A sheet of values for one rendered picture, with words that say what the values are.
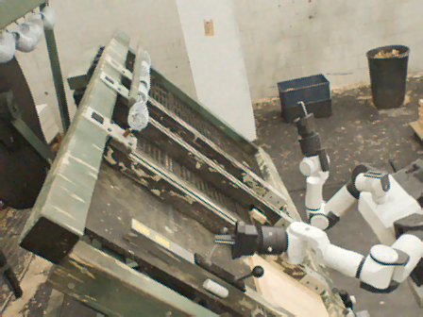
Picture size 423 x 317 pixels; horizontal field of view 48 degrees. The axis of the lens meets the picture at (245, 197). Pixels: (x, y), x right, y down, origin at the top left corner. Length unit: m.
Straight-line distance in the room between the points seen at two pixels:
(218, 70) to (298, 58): 1.78
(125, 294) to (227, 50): 4.47
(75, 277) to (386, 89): 5.34
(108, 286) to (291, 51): 6.00
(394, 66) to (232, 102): 1.94
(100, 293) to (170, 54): 5.94
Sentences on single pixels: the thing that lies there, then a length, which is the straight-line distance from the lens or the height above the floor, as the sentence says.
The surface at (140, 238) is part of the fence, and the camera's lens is 1.37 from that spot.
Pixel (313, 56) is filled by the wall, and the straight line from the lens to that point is 6.98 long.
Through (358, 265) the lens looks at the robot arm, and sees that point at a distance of 1.42.
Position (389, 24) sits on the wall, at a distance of 7.12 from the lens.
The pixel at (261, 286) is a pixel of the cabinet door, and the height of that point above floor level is 1.21.
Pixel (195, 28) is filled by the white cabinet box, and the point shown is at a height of 1.38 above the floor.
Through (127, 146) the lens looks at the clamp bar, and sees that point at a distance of 1.62.
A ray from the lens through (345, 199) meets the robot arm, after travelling 2.05.
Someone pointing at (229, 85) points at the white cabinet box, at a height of 0.72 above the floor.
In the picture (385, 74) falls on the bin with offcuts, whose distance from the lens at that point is 6.07.
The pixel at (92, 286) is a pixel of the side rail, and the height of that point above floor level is 1.66.
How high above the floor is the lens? 2.33
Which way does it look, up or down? 30 degrees down
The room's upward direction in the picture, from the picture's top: 11 degrees counter-clockwise
